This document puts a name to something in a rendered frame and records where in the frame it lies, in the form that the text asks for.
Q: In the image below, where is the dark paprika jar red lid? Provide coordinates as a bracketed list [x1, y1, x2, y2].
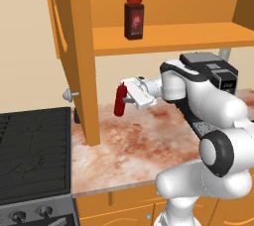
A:
[123, 0, 146, 42]

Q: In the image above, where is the black stove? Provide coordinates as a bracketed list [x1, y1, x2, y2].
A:
[0, 106, 81, 226]

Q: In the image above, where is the silver cabinet door knob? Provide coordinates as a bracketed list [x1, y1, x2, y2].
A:
[62, 87, 80, 102]

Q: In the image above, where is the red ketchup bottle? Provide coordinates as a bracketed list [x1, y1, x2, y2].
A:
[113, 82, 129, 117]

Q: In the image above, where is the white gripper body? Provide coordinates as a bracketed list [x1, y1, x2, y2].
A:
[120, 76, 159, 111]

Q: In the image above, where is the black stove knob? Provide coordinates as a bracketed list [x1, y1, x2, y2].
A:
[11, 210, 27, 225]
[37, 204, 55, 220]

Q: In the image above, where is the small black shaker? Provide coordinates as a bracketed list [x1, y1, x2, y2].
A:
[72, 108, 82, 125]

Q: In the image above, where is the orange base cabinet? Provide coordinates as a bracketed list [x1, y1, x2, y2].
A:
[72, 169, 254, 226]

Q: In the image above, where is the orange wall cabinet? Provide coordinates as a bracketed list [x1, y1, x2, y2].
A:
[87, 0, 254, 57]

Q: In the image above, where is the orange cabinet door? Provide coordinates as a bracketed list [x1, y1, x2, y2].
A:
[231, 0, 254, 32]
[43, 0, 101, 148]

